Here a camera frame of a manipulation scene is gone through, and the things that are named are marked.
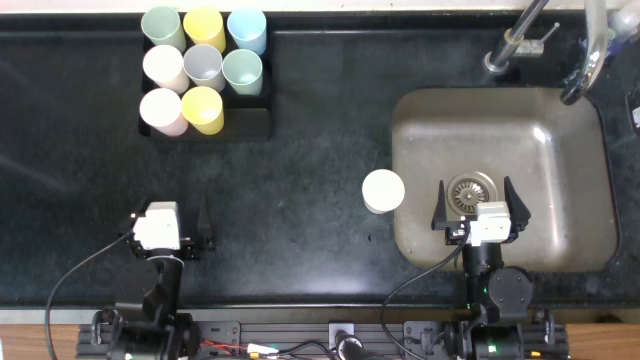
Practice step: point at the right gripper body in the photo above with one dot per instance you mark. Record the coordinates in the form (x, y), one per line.
(457, 234)

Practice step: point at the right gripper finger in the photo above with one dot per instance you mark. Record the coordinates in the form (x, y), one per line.
(440, 210)
(517, 210)

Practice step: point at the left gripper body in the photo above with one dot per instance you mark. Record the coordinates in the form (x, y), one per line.
(192, 249)

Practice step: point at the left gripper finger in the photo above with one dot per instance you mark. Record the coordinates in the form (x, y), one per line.
(206, 225)
(136, 210)

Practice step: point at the pink cup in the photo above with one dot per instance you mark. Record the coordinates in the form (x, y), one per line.
(164, 65)
(161, 109)

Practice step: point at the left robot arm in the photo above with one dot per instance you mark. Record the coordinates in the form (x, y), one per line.
(165, 285)

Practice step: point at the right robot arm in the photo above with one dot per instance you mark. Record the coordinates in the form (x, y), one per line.
(510, 292)

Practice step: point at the white cup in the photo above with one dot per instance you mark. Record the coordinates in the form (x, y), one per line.
(383, 191)

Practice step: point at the steel sink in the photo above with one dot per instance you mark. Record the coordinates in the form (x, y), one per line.
(550, 150)

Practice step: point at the black tray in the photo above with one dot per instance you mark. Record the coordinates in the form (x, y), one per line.
(250, 122)

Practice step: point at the yellow cup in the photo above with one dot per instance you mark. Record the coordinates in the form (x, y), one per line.
(202, 107)
(205, 27)

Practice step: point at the green cup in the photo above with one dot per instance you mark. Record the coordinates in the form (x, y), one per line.
(242, 70)
(162, 27)

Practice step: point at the grey cup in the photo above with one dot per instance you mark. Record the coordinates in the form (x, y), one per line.
(204, 64)

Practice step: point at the steel tap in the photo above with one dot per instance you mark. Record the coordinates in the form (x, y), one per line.
(505, 45)

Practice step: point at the blue cup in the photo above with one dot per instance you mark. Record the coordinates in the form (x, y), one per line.
(247, 27)

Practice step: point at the blue soap bottle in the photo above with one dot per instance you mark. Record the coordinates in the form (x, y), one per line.
(625, 20)

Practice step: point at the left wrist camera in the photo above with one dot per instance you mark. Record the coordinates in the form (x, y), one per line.
(157, 225)

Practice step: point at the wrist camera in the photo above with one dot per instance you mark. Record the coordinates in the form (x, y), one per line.
(157, 225)
(492, 222)

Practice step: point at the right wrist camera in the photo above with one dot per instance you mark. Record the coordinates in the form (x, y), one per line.
(492, 222)

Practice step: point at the mounting rail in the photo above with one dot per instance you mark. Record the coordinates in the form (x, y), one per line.
(300, 340)

